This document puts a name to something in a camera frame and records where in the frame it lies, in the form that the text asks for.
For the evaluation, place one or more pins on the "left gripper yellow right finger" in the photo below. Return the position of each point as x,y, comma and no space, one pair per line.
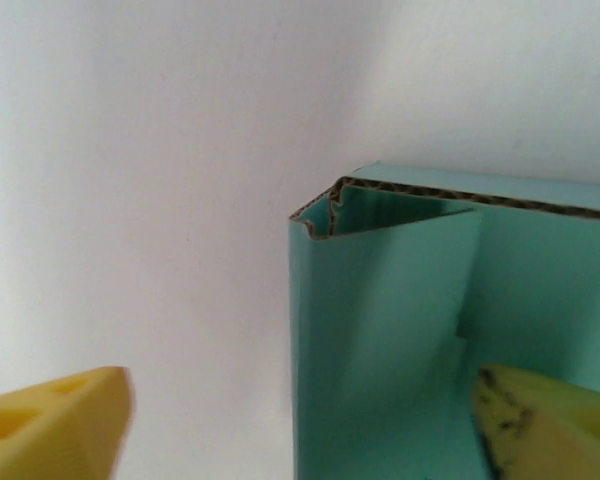
555,430

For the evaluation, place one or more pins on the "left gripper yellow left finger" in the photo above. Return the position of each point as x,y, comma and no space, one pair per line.
55,425

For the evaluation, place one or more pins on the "teal corrugated paper box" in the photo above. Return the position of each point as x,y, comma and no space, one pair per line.
390,320

